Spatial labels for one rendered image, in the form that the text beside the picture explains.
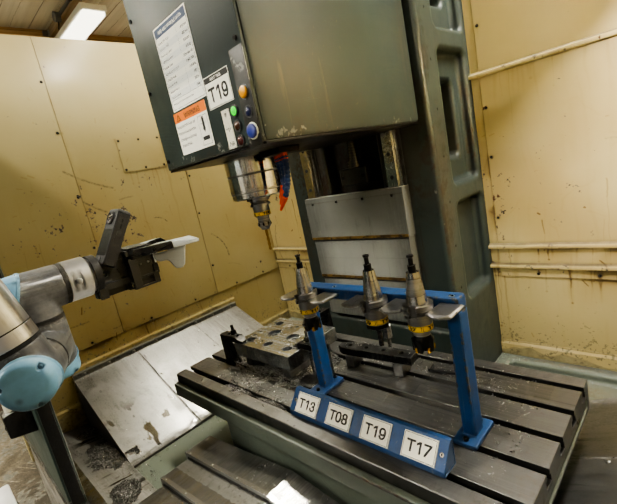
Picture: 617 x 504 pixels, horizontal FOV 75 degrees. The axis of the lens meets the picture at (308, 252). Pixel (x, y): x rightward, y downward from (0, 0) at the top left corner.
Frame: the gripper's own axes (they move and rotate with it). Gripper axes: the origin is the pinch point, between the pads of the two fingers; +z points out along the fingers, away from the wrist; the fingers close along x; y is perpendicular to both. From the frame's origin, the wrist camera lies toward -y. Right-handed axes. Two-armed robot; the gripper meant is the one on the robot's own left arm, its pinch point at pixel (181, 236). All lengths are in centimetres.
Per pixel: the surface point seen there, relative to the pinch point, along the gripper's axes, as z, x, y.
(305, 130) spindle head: 27.6, 17.5, -17.2
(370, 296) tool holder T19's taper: 24.0, 30.0, 21.1
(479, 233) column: 115, 19, 30
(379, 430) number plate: 18, 30, 51
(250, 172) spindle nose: 30.7, -9.1, -11.1
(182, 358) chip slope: 36, -98, 67
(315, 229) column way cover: 79, -35, 17
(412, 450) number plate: 17, 39, 52
